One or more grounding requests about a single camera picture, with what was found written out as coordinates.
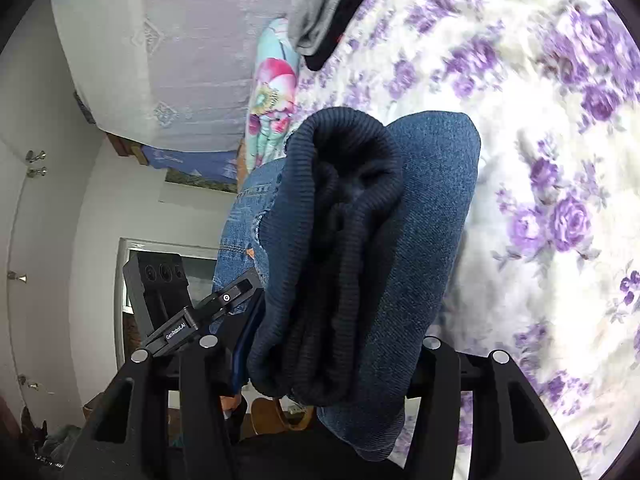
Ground purple floral bed sheet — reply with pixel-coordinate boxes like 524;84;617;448
295;0;640;471

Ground wooden chair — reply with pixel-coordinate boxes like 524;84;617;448
250;396;317;435

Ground black folded pants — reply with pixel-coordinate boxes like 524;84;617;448
302;0;388;72

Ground floral turquoise pink pillow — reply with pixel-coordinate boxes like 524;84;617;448
245;16;303;171

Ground person's dark clothing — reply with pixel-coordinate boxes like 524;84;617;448
235;417;406;480

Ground blue jeans pants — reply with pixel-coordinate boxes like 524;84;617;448
210;107;482;462

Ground blue patterned cloth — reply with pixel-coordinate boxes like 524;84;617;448
140;144;241;184

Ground brown wooden headboard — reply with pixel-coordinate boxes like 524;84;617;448
105;130;148;167

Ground landscape picture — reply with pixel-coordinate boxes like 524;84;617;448
165;167;238;195

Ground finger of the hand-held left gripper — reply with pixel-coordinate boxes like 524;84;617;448
197;269;262;325

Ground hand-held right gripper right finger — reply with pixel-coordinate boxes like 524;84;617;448
402;335;583;480

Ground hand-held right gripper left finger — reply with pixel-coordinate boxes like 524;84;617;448
62;292;267;480

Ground orange brown bedding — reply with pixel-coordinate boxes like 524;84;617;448
234;140;257;196

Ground grey folded pants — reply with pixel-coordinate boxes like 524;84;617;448
287;0;358;56

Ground green grey cloth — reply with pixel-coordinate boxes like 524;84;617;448
45;422;86;456

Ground white wardrobe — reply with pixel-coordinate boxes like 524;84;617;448
0;130;121;411

